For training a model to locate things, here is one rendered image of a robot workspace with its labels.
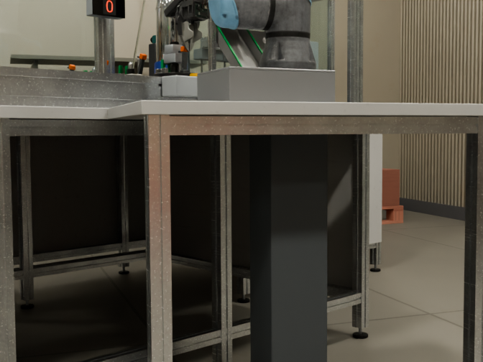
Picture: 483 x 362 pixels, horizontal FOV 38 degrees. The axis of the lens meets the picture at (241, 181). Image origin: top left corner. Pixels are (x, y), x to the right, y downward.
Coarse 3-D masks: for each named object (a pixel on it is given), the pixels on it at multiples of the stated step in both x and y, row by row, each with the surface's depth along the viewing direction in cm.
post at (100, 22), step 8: (96, 24) 226; (104, 24) 227; (96, 32) 226; (104, 32) 227; (96, 40) 227; (104, 40) 227; (104, 48) 227; (104, 56) 228; (104, 64) 228; (104, 72) 228
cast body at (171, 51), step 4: (172, 44) 228; (176, 44) 229; (168, 48) 229; (172, 48) 227; (176, 48) 228; (168, 52) 229; (172, 52) 227; (176, 52) 228; (164, 56) 231; (168, 56) 229; (172, 56) 227; (176, 56) 227; (180, 56) 228; (164, 60) 231; (168, 60) 229; (172, 60) 228; (176, 60) 227; (180, 60) 228; (168, 64) 233
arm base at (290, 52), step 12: (276, 36) 178; (288, 36) 177; (300, 36) 178; (264, 48) 181; (276, 48) 178; (288, 48) 176; (300, 48) 177; (264, 60) 179; (276, 60) 176; (288, 60) 176; (300, 60) 176; (312, 60) 181
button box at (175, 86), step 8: (168, 80) 202; (176, 80) 200; (184, 80) 202; (192, 80) 204; (168, 88) 203; (176, 88) 200; (184, 88) 202; (192, 88) 204; (168, 96) 203; (176, 96) 203; (184, 96) 204; (192, 96) 205
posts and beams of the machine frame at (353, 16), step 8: (352, 0) 378; (352, 8) 378; (352, 16) 378; (352, 24) 378; (352, 32) 379; (352, 40) 379; (352, 48) 379; (352, 56) 380; (352, 64) 380; (352, 72) 380; (352, 80) 380; (352, 88) 381; (352, 96) 381
